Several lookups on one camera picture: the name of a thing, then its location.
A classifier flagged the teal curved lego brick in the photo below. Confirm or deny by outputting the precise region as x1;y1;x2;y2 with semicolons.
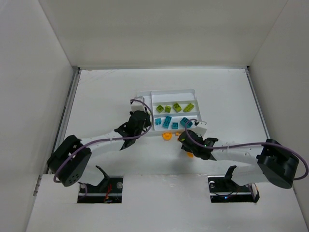
155;118;162;125

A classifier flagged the long teal lego brick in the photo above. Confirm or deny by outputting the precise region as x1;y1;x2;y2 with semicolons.
162;116;171;129

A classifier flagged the teal sloped lego brick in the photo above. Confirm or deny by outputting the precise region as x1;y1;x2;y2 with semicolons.
180;117;193;128

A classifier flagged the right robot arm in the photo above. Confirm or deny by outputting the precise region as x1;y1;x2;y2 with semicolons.
178;130;299;189

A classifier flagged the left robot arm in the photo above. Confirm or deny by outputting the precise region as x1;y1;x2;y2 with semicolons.
47;110;154;187

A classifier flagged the small orange curved lego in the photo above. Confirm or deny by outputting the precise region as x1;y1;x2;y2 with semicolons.
187;152;194;158

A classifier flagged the orange arch lego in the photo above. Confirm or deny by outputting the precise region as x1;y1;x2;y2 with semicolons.
162;132;172;141

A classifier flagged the white compartment tray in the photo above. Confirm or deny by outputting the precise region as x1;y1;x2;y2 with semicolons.
137;89;201;135

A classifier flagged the green curved lego brick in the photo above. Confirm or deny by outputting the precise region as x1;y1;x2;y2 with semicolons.
172;102;182;113

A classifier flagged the green studded lego brick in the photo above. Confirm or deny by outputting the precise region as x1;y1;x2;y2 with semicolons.
183;103;195;113

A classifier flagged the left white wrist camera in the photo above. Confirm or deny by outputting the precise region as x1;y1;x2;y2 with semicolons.
130;96;145;112

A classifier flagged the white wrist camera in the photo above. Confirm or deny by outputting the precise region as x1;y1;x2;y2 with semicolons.
193;121;208;137
130;96;145;112

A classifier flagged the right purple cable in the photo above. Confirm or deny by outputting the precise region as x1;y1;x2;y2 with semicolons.
185;118;309;181

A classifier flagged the purple cable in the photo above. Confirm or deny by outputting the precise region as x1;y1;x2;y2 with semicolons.
53;98;154;183
185;118;309;181

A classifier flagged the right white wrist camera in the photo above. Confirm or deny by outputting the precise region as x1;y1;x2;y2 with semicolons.
193;121;208;137

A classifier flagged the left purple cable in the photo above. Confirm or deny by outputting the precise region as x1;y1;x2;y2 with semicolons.
53;98;154;183

